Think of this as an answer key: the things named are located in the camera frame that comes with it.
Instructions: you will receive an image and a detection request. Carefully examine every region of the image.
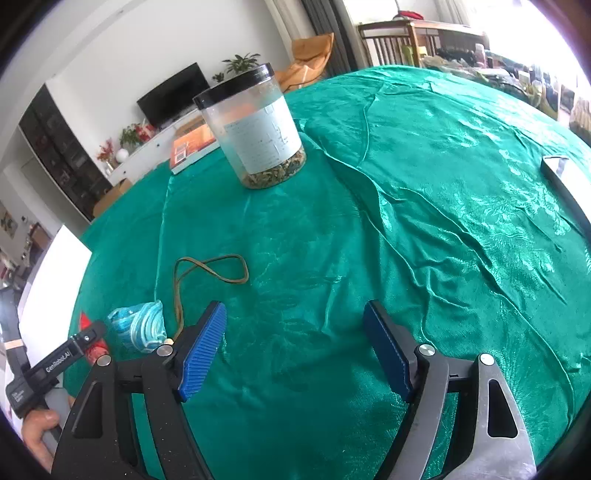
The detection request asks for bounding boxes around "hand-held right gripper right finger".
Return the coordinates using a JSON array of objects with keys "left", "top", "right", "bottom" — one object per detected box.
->
[{"left": 363, "top": 300, "right": 539, "bottom": 480}]

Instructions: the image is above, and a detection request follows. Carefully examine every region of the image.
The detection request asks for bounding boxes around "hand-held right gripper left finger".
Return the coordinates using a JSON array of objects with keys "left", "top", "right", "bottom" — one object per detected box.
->
[{"left": 51, "top": 301, "right": 228, "bottom": 480}]

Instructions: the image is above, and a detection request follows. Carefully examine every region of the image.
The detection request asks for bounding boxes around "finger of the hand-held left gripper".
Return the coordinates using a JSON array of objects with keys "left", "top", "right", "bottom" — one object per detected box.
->
[{"left": 78, "top": 320, "right": 108, "bottom": 357}]

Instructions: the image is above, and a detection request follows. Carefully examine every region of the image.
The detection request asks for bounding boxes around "red pouch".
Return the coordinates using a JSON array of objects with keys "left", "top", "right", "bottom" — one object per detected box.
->
[{"left": 78, "top": 311, "right": 112, "bottom": 365}]

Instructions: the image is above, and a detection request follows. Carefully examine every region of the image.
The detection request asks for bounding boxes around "teal pouch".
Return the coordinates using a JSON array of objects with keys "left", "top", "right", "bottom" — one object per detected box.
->
[{"left": 107, "top": 299, "right": 168, "bottom": 355}]

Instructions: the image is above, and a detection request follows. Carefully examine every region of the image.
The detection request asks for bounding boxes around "person's left hand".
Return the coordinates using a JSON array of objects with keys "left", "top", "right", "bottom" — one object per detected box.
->
[{"left": 21, "top": 408, "right": 61, "bottom": 472}]

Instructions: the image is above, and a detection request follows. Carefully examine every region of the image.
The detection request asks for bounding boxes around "green tablecloth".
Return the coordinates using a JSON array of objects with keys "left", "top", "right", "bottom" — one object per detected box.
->
[{"left": 62, "top": 65, "right": 591, "bottom": 480}]

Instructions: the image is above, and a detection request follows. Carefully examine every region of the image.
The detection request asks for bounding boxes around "cardboard box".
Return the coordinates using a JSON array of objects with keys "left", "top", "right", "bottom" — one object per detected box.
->
[{"left": 92, "top": 178, "right": 134, "bottom": 217}]

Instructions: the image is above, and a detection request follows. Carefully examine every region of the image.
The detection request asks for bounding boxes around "black display cabinet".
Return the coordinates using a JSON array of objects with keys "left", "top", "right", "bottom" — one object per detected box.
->
[{"left": 18, "top": 83, "right": 114, "bottom": 222}]

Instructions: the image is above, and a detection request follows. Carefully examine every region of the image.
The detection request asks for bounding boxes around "white TV cabinet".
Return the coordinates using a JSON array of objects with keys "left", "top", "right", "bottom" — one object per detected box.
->
[{"left": 104, "top": 113, "right": 206, "bottom": 185}]

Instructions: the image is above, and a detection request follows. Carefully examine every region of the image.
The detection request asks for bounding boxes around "orange book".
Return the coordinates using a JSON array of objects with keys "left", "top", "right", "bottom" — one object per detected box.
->
[{"left": 169, "top": 124, "right": 221, "bottom": 175}]

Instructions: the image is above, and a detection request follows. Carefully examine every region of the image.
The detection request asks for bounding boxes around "clear jar with black lid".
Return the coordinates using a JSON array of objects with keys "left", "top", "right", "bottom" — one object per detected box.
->
[{"left": 192, "top": 63, "right": 307, "bottom": 190}]

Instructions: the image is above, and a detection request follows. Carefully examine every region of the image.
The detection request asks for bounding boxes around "black television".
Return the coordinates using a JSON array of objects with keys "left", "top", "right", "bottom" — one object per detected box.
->
[{"left": 137, "top": 62, "right": 211, "bottom": 127}]

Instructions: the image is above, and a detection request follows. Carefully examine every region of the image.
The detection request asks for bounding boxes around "large green potted plant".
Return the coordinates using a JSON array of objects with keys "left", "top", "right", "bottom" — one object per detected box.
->
[{"left": 222, "top": 52, "right": 262, "bottom": 77}]

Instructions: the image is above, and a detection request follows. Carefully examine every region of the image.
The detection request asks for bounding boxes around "row of windowsill items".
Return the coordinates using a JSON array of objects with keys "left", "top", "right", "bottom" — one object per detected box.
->
[{"left": 422, "top": 44, "right": 591, "bottom": 134}]

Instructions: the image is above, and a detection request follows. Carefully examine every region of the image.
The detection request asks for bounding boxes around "orange lounge chair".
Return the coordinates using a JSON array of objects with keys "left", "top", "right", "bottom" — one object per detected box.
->
[{"left": 276, "top": 32, "right": 335, "bottom": 90}]

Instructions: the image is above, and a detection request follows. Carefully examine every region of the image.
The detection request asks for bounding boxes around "dark wooden chair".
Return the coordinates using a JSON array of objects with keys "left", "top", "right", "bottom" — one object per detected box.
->
[{"left": 358, "top": 19, "right": 416, "bottom": 70}]

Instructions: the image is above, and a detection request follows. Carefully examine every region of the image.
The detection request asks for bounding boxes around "wooden side table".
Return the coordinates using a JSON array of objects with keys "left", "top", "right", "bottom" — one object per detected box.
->
[{"left": 409, "top": 19, "right": 485, "bottom": 58}]

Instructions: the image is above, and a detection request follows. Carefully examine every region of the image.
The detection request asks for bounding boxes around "grey curtain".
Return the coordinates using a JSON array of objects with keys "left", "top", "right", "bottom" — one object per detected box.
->
[{"left": 302, "top": 0, "right": 365, "bottom": 75}]

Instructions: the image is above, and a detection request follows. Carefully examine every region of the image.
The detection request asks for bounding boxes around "white curtain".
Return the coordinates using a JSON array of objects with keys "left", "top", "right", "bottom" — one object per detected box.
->
[{"left": 436, "top": 0, "right": 472, "bottom": 26}]

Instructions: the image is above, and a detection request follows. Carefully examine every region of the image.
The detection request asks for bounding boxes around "brown cord loop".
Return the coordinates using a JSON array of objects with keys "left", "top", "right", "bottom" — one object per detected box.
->
[{"left": 173, "top": 254, "right": 250, "bottom": 342}]

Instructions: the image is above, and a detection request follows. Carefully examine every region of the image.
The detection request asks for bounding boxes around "framed wall painting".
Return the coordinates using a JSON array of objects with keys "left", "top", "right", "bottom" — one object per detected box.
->
[{"left": 0, "top": 200, "right": 19, "bottom": 236}]

